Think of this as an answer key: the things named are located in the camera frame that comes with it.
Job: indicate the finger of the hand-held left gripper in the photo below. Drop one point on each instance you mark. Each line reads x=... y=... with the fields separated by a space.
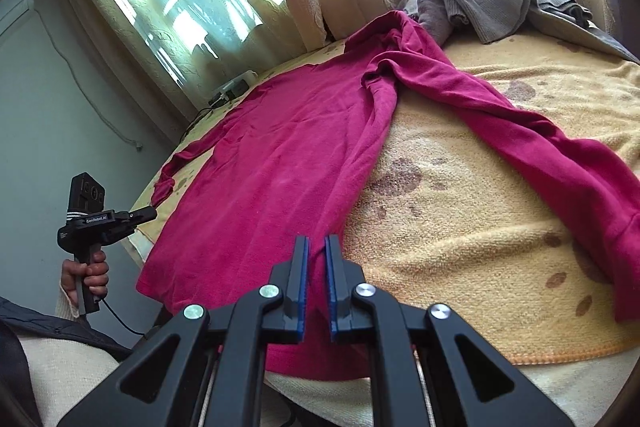
x=142 y=216

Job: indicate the yellow paw-print blanket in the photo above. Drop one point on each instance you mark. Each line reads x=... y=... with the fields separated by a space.
x=475 y=217

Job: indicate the cream knitted clothing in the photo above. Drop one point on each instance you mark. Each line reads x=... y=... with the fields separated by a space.
x=65 y=382

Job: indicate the white air conditioner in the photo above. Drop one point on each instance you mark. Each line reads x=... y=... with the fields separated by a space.
x=15 y=12

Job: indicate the dark jacket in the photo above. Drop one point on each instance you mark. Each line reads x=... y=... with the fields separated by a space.
x=40 y=327

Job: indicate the person's left hand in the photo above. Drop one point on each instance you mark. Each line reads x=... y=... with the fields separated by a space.
x=95 y=277

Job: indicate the red long-sleeved shirt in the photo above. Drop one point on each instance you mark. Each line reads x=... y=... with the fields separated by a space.
x=280 y=167

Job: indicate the person's left forearm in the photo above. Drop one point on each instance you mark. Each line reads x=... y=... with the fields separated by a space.
x=65 y=308

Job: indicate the white power strip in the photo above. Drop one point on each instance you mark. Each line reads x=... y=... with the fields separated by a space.
x=239 y=82

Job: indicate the taupe garment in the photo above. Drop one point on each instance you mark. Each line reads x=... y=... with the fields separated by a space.
x=430 y=17

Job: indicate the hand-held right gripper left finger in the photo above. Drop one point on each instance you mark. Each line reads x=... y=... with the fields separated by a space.
x=295 y=297

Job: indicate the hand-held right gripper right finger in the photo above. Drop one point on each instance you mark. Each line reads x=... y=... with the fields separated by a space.
x=339 y=297

